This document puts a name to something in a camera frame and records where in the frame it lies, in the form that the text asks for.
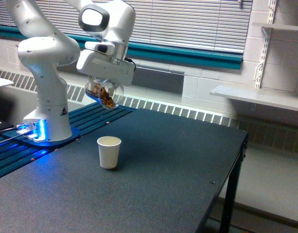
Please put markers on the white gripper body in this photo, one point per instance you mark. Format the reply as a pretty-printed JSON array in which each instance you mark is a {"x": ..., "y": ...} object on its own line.
[{"x": 98, "y": 60}]

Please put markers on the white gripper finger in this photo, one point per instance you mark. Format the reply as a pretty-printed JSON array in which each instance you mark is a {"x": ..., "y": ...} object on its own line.
[{"x": 91, "y": 85}]

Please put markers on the clear plastic cup with nuts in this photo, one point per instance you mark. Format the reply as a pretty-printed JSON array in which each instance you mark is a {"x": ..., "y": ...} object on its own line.
[{"x": 109, "y": 92}]

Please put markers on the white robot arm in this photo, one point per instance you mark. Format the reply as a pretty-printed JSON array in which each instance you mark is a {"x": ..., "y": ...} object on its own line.
[{"x": 46, "y": 48}]

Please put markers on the white paper cup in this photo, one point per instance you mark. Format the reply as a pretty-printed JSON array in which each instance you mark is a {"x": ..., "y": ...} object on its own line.
[{"x": 109, "y": 147}]

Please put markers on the window blinds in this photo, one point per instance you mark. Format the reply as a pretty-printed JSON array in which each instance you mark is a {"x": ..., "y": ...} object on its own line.
[{"x": 216, "y": 25}]

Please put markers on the baseboard radiator grille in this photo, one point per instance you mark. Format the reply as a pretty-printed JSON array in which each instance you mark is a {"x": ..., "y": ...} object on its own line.
[{"x": 268, "y": 135}]

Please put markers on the black table leg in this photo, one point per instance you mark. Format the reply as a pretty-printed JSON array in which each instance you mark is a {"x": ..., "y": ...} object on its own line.
[{"x": 233, "y": 180}]

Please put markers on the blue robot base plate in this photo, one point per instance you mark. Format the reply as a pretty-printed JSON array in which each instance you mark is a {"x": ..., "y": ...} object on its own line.
[{"x": 50, "y": 144}]

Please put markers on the white upper wall shelf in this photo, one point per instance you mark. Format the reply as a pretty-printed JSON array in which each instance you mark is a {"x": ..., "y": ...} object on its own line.
[{"x": 282, "y": 28}]

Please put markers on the white wall shelf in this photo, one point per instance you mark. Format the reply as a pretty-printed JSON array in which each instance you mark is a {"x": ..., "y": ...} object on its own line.
[
  {"x": 273, "y": 98},
  {"x": 282, "y": 28}
]

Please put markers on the white shelf bracket rail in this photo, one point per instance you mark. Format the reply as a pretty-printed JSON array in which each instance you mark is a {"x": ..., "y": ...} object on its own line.
[{"x": 258, "y": 75}]

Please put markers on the white lower wall shelf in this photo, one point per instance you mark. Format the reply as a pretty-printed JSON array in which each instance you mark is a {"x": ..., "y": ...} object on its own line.
[{"x": 273, "y": 98}]

